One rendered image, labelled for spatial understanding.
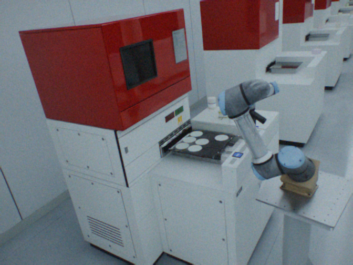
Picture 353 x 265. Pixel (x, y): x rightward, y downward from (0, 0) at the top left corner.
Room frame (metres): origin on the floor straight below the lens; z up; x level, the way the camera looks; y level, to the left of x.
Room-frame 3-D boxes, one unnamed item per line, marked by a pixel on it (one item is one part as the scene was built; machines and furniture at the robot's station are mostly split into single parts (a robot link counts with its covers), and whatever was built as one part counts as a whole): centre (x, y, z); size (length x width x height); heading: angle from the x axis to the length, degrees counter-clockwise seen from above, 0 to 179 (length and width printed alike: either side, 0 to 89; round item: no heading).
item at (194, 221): (1.99, -0.31, 0.41); 0.97 x 0.64 x 0.82; 144
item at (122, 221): (2.16, 0.39, 0.41); 0.82 x 0.71 x 0.82; 144
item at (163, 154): (2.09, 0.00, 0.89); 0.44 x 0.02 x 0.10; 144
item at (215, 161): (1.85, -0.16, 0.84); 0.50 x 0.02 x 0.03; 54
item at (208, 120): (2.24, -0.48, 0.89); 0.62 x 0.35 x 0.14; 54
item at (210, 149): (1.98, -0.18, 0.90); 0.34 x 0.34 x 0.01; 54
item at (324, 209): (1.38, -0.67, 0.75); 0.45 x 0.44 x 0.13; 45
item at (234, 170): (1.72, -0.44, 0.89); 0.55 x 0.09 x 0.14; 144
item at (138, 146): (1.96, 0.12, 1.02); 0.82 x 0.03 x 0.40; 144
